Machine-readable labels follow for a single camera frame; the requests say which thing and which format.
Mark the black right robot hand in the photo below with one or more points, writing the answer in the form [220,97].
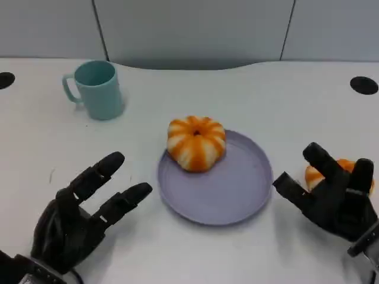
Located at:
[340,207]

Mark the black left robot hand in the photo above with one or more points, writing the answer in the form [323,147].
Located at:
[59,233]

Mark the lilac plate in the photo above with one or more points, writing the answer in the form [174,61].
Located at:
[225,195]

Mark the black round table grommet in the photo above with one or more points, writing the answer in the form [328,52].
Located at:
[364,85]
[5,80]

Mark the pale green mug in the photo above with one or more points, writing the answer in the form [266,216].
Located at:
[100,94]

